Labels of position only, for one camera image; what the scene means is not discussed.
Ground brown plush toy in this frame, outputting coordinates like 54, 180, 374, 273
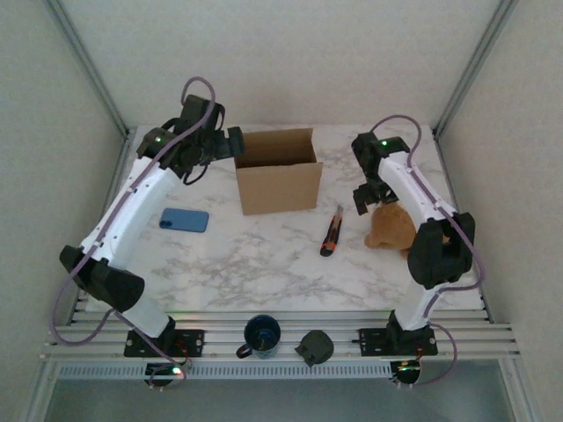
363, 204, 421, 260

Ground orange and black utility knife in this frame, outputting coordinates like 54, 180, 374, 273
319, 205, 345, 258

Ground brown cardboard express box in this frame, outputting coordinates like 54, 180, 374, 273
234, 127, 324, 216

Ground blue smartphone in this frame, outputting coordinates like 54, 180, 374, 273
158, 207, 210, 233

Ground dark green round tape measure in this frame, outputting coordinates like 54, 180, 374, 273
294, 329, 335, 368

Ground dark blue mug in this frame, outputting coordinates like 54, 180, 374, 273
236, 313, 282, 360

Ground right controller board with light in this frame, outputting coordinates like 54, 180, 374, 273
390, 359, 426, 388

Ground controller board with light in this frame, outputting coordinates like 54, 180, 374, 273
144, 362, 186, 390
390, 359, 426, 388

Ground left controller board with light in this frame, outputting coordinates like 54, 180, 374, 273
144, 362, 186, 390

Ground aluminium side rail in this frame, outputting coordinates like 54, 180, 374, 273
433, 129, 492, 322
72, 131, 133, 326

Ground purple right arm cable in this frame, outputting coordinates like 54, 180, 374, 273
369, 114, 487, 388

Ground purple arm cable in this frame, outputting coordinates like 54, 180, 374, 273
369, 114, 487, 388
48, 77, 216, 390

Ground aluminium frame post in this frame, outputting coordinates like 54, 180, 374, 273
433, 0, 520, 137
43, 0, 133, 137

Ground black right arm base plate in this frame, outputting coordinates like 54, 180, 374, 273
358, 327, 439, 357

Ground aluminium mounting rail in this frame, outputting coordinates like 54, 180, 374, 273
41, 309, 523, 362

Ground slotted grey cable duct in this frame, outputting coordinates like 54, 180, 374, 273
56, 362, 392, 380

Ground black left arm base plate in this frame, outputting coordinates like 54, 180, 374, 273
124, 328, 206, 358

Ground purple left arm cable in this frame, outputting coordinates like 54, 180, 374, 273
48, 77, 216, 390

